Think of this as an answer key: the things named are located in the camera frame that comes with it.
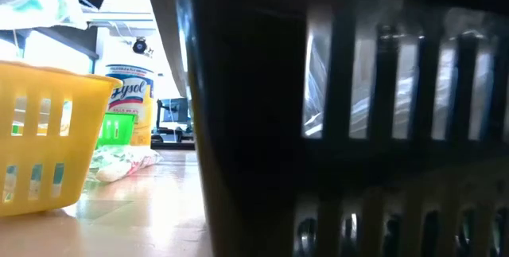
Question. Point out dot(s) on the clear bag of cotton balls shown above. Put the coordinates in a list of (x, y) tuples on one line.
[(314, 90), (401, 102)]

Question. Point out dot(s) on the black round fixture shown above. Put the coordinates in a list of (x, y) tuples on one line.
[(139, 45)]

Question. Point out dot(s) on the grey slanted beam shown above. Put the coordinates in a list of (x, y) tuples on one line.
[(167, 30)]

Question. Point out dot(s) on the yellow Lysol wipes canister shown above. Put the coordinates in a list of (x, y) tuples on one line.
[(131, 90)]

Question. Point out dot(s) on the yellow plastic basket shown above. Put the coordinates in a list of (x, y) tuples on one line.
[(87, 129)]

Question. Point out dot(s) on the green plastic basket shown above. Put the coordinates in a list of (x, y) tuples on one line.
[(127, 129)]

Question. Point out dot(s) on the monitor on stand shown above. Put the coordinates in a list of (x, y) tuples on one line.
[(175, 114)]

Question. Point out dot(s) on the red white bagged toothbrush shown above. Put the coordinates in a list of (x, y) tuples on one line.
[(119, 165)]

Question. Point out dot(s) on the black plastic basket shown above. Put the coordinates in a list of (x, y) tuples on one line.
[(254, 129)]

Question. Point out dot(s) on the black aluminium table frame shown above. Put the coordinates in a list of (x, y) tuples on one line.
[(171, 145)]

